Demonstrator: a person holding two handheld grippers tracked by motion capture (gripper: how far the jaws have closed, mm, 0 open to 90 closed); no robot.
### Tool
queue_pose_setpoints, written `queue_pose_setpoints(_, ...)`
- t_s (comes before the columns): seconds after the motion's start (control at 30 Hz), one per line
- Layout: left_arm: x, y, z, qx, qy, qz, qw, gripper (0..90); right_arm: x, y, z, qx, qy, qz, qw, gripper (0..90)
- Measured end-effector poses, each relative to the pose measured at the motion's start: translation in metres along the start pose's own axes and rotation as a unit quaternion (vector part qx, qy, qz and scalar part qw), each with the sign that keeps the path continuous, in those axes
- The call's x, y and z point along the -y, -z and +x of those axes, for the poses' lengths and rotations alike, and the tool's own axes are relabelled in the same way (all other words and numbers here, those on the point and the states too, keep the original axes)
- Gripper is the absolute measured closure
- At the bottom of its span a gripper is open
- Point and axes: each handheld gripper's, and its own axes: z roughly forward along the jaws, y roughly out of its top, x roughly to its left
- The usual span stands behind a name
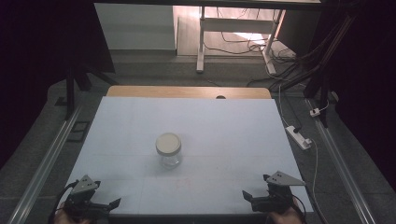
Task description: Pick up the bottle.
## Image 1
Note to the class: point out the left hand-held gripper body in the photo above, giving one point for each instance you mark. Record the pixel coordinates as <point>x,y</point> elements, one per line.
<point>83,189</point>

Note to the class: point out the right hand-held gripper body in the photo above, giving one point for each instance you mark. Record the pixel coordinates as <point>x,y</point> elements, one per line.
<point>278,189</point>

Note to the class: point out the clear glass jar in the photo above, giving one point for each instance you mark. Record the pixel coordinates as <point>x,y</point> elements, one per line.
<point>169,161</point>

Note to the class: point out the cream round jar lid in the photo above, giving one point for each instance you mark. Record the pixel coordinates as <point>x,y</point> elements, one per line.
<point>168,143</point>

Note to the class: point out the person's right hand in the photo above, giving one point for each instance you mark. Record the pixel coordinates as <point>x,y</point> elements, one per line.
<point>285,217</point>

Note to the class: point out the person's left hand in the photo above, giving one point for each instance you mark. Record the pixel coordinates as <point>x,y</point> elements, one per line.
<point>67,218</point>

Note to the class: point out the white power strip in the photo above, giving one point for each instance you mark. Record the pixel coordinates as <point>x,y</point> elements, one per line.
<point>299,137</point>

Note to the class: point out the white table cover sheet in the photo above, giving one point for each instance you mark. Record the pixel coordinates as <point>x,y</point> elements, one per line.
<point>218,130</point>

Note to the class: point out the small white adapter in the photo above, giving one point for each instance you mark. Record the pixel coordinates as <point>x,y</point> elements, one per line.
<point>315,112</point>

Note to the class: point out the black metal stand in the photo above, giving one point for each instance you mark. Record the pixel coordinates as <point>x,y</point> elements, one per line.
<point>70,93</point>
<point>323,99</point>

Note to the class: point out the wooden table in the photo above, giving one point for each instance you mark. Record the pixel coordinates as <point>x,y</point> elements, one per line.
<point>174,92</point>

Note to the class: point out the dark curtain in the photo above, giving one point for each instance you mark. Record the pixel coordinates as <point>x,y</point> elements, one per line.
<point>367,93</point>
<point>37,62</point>

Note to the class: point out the dark overhead bar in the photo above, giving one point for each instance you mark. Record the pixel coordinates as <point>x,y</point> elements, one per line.
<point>218,3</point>

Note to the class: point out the aluminium rail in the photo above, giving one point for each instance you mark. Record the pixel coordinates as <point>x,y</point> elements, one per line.
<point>46,161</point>
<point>341,165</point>

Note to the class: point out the black rectangular frame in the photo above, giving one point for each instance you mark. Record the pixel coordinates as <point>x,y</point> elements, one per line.
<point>72,137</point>

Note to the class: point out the white desk frame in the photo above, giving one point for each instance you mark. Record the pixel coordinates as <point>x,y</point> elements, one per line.
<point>236,25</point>

